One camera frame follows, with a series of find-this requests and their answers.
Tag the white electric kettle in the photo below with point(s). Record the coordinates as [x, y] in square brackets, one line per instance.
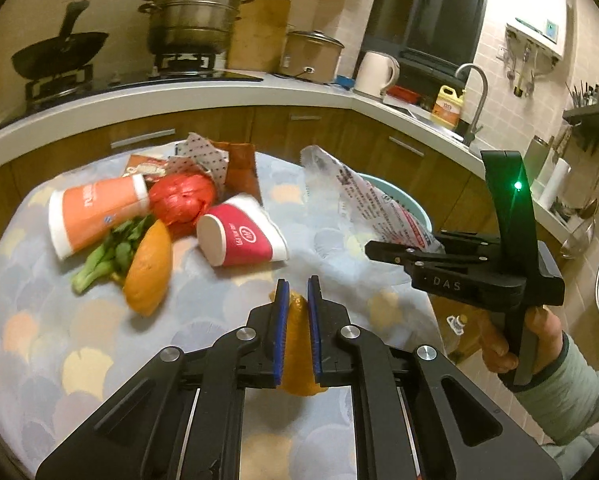
[372, 75]

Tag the dark wall shelf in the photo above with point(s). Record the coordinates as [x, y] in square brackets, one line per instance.
[592, 115]

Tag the clear printed plastic bag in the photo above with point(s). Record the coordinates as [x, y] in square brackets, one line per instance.
[359, 195]

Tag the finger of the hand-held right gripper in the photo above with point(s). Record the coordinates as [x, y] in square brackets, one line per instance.
[459, 280]
[394, 251]

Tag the white kitchen counter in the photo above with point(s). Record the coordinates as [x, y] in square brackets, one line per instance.
[179, 97]

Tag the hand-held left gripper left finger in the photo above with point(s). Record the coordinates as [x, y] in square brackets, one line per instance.
[279, 330]

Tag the small blue box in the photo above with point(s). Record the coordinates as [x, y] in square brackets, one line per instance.
[345, 82]

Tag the red plastic bag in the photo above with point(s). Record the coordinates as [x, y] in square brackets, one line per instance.
[179, 200]

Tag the orange paper cup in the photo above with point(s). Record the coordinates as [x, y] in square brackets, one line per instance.
[89, 215]

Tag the light blue plastic basket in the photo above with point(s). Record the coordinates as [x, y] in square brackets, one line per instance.
[414, 210]

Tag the orange sweet potato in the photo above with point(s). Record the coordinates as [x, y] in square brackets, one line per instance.
[149, 270]

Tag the black wok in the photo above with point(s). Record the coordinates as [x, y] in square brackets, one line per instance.
[54, 55]

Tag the small orange peel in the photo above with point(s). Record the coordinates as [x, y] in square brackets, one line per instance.
[297, 360]

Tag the yellow plastic bottle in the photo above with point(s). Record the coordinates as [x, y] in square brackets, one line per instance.
[447, 110]

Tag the person's right forearm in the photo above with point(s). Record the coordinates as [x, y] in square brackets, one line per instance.
[574, 390]

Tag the paper towel roll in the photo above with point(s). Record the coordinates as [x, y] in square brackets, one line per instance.
[554, 185]

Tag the green leafy vegetable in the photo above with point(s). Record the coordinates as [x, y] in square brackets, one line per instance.
[114, 255]

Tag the brown packet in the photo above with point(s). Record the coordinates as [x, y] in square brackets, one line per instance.
[242, 165]

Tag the steel cup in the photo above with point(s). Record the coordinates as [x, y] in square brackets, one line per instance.
[535, 157]

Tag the dark window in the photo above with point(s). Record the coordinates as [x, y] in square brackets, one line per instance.
[429, 10]

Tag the wooden cutting board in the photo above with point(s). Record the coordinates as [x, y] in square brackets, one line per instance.
[259, 35]

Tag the beige rice cooker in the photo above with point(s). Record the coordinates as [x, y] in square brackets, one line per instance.
[309, 55]

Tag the steel kitchen faucet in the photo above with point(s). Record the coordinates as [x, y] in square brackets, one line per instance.
[481, 90]

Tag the polka dot paper wrapper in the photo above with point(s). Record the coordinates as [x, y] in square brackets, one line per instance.
[204, 157]

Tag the white water heater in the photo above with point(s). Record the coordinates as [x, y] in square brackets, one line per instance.
[539, 5]

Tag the scale pattern tablecloth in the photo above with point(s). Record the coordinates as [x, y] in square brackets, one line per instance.
[54, 360]

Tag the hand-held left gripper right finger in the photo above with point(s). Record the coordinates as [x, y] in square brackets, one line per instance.
[313, 330]

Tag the steel ladle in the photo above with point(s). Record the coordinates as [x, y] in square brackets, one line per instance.
[577, 240]

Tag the steel steamer pot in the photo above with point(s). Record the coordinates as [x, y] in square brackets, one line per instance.
[189, 20]

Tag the cooking oil bottle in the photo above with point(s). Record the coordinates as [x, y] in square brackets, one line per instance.
[459, 335]

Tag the black gas stove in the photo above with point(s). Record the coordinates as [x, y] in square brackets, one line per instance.
[129, 82]

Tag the person's right hand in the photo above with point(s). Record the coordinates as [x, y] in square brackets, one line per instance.
[494, 345]

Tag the wooden base cabinets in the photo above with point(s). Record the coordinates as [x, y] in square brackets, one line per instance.
[319, 135]

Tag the red box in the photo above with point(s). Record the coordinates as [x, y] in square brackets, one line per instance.
[404, 96]

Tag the red paper cup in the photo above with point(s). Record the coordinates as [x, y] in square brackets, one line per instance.
[244, 240]

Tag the water heater pipes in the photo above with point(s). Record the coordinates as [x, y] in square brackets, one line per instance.
[522, 65]

